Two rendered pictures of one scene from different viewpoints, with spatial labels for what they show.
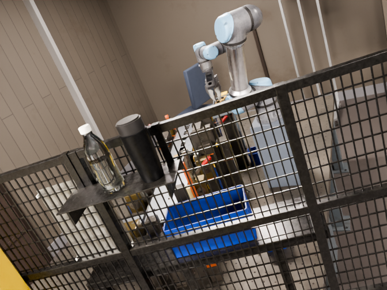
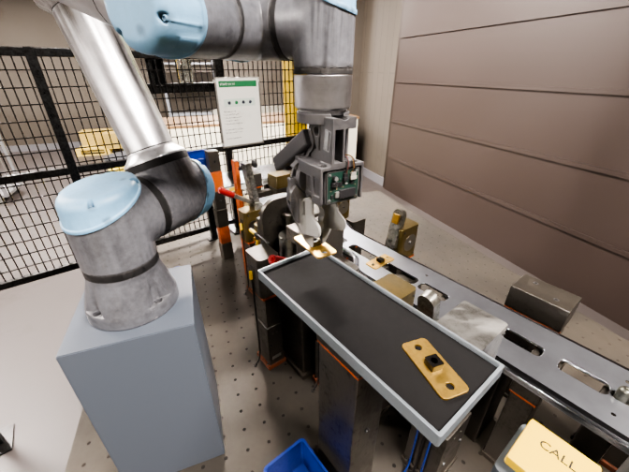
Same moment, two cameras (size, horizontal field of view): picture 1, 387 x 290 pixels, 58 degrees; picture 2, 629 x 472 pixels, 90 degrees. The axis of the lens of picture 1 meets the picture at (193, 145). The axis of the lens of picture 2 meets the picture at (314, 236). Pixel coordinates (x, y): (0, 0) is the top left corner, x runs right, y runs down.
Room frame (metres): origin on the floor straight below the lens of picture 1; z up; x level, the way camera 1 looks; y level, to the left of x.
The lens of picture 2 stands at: (2.34, -0.60, 1.48)
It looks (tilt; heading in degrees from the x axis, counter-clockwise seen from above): 28 degrees down; 129
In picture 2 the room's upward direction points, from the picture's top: straight up
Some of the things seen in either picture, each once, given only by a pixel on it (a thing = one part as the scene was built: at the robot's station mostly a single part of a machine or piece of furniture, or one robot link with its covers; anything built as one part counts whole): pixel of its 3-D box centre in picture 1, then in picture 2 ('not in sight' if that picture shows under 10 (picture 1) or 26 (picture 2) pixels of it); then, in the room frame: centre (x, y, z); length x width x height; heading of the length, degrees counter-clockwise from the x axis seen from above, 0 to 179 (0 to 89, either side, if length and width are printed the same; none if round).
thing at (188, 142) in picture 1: (179, 154); (387, 265); (2.03, 0.10, 1.00); 1.38 x 0.22 x 0.02; 167
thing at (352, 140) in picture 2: not in sight; (260, 150); (-1.14, 2.44, 0.45); 2.69 x 0.85 x 0.91; 60
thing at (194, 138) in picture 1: (213, 160); (301, 287); (1.87, -0.08, 0.95); 0.18 x 0.13 x 0.49; 167
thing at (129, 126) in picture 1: (140, 149); (153, 59); (0.88, 0.14, 1.52); 0.07 x 0.07 x 0.18
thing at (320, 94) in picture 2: (205, 65); (325, 94); (2.07, -0.24, 1.45); 0.08 x 0.08 x 0.05
